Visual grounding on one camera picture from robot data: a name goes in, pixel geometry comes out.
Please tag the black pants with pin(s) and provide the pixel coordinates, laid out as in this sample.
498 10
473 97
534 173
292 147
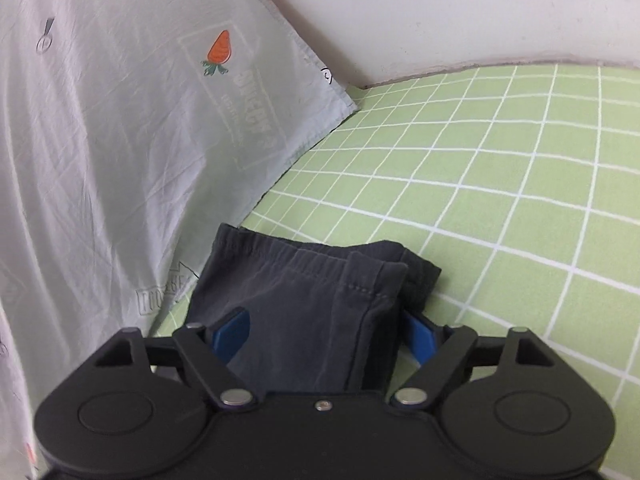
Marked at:
310 310

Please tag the green checked bed sheet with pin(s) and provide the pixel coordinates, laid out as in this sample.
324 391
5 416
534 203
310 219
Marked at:
500 200

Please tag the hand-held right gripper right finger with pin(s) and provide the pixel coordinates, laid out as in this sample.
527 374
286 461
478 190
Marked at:
419 338

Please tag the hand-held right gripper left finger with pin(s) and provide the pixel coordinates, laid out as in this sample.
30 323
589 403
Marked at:
232 332

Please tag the grey carrot-print sheet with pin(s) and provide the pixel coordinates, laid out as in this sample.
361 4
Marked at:
125 150

